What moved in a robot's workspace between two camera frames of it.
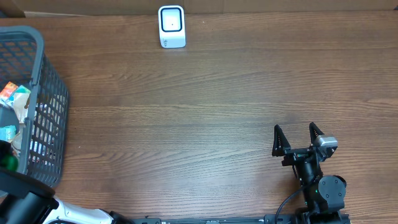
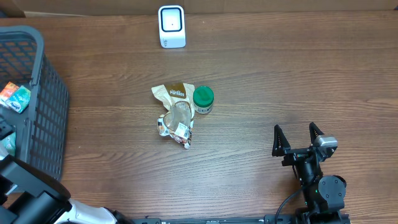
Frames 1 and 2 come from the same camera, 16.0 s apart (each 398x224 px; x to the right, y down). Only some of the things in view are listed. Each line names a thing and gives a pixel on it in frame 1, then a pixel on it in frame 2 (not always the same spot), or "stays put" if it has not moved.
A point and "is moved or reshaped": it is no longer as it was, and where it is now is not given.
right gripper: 281,145 stays put
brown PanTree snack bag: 21,99 -> 178,122
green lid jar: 9,162 is moved or reshaped
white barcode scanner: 171,27 stays put
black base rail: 270,219 stays put
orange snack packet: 10,88 stays put
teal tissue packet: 7,132 -> 9,143
